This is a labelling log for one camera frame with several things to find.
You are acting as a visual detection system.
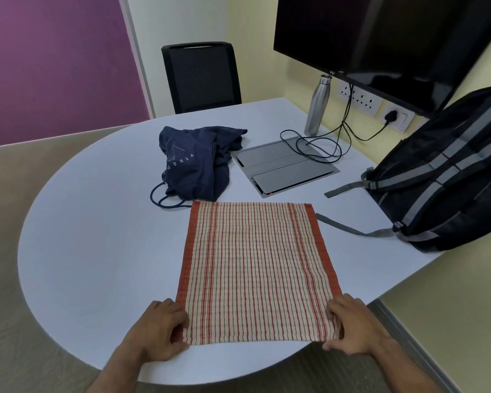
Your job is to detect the person's right hand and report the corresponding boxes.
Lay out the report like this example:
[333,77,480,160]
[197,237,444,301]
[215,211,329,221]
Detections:
[322,293,390,356]

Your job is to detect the person's left hand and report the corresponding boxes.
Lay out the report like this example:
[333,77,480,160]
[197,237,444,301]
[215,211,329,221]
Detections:
[122,298,190,363]

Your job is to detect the red striped cloth clothes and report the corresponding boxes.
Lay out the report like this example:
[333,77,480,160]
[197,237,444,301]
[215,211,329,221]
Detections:
[175,200,344,347]

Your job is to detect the navy blue hoodie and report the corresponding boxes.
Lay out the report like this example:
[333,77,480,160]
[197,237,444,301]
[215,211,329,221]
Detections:
[149,126,248,209]

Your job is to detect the black grey backpack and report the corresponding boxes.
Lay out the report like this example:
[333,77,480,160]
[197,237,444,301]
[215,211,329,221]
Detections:
[315,85,491,253]

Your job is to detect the steel water bottle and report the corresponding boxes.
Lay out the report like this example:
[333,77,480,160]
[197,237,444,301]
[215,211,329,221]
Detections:
[303,74,333,137]

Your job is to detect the black mesh back chair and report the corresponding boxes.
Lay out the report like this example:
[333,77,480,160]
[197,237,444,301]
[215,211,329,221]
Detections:
[161,41,243,115]

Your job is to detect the black television screen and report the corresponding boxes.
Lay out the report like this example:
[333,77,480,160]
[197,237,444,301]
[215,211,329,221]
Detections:
[273,0,491,118]

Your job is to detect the grey table cable box lid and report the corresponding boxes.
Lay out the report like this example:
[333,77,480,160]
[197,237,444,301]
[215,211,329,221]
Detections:
[230,136,340,199]

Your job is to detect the black coiled cable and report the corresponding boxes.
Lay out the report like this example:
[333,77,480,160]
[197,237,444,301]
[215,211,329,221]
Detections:
[279,84,355,163]

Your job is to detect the white wall switch plate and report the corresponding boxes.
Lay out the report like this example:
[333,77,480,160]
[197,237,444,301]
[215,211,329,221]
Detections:
[378,103,416,134]

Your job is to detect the black power cable with plug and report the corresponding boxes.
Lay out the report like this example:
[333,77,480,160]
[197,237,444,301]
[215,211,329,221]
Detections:
[343,110,398,142]

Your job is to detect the white wall socket strip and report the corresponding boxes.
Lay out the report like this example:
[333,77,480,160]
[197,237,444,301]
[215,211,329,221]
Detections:
[337,80,384,117]

